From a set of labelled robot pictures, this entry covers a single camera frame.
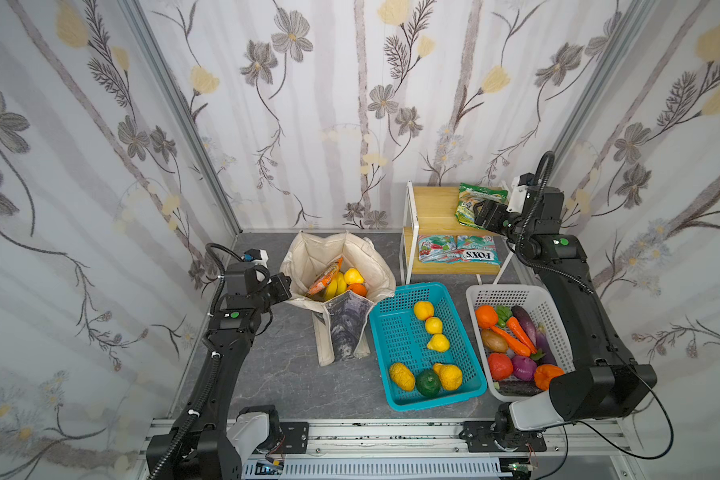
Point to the green avocado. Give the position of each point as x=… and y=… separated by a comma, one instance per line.
x=427, y=383

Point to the green yellow candy bag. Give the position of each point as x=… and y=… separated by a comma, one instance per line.
x=470, y=197

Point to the orange carrot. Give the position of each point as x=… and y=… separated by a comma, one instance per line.
x=516, y=329

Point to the orange fruit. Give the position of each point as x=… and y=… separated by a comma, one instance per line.
x=358, y=288

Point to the teal plastic basket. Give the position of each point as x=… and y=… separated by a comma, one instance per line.
x=400, y=337

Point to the white plastic basket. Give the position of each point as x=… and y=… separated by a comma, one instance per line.
x=543, y=312

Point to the dark eggplant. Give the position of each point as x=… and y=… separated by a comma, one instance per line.
x=535, y=335

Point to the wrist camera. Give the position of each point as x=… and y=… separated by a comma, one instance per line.
x=517, y=192
x=256, y=256

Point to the aluminium rail base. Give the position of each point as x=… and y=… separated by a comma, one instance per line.
x=446, y=448

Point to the yellow pear right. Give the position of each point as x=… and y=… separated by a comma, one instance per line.
x=450, y=376

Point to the yellow bumpy citrus left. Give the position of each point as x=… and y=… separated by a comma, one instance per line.
x=402, y=376

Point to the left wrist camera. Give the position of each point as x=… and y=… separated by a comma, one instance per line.
x=256, y=256

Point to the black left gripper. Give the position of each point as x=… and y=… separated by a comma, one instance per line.
x=281, y=287

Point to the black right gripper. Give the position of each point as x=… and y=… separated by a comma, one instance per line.
x=491, y=215

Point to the red tomato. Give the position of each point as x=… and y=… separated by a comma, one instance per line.
x=500, y=366

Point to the orange candy bag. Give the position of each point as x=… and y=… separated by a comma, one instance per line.
x=326, y=277

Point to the purple onion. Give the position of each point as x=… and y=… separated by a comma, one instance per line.
x=523, y=368

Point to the brown potato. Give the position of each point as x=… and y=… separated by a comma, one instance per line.
x=493, y=342

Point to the cream canvas tote bag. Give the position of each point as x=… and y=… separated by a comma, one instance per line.
x=340, y=323

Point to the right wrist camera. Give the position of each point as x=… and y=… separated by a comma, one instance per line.
x=517, y=192

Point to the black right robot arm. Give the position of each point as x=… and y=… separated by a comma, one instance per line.
x=606, y=381

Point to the orange tomato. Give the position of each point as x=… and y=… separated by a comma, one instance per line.
x=486, y=317

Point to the white metal wooden shelf rack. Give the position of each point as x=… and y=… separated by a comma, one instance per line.
x=430, y=210

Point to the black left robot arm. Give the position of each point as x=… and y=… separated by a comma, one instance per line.
x=201, y=443

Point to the yellow banana bunch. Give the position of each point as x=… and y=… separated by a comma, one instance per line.
x=337, y=286

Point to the dark cucumber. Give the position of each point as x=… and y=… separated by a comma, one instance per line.
x=516, y=388

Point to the green mint candy bag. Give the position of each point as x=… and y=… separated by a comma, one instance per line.
x=477, y=249

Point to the green leafy vegetable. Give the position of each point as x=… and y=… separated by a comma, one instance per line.
x=504, y=313

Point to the yellow lemon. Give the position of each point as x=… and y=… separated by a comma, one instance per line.
x=434, y=326
x=438, y=343
x=353, y=276

